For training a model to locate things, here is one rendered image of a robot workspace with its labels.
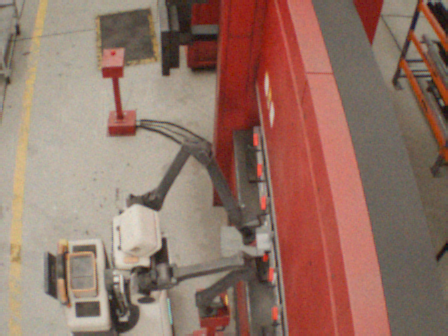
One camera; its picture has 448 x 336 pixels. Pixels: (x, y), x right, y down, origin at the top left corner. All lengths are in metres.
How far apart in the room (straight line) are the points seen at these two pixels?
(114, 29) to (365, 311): 4.66
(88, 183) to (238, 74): 1.75
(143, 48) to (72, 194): 1.73
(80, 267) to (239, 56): 1.43
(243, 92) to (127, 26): 2.62
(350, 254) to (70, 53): 4.39
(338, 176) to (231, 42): 1.55
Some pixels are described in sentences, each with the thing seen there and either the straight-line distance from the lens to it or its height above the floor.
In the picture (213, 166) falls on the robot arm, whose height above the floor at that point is 1.48.
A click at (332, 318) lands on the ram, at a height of 2.05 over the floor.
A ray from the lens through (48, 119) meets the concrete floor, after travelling 4.92.
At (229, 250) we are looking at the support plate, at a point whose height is 1.00.
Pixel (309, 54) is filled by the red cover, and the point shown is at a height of 2.30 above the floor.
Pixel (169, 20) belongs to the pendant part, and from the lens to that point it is 3.20.
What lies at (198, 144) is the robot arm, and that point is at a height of 1.57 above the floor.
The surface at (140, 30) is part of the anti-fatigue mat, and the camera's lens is 5.61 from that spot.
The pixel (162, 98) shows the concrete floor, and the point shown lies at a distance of 4.91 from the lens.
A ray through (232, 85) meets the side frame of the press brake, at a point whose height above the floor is 1.27.
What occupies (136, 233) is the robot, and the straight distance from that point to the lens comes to 2.51.
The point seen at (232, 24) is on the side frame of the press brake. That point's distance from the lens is 2.92.
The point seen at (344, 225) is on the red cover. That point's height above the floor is 2.30.
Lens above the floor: 3.56
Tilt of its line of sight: 53 degrees down
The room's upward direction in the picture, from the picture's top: 4 degrees clockwise
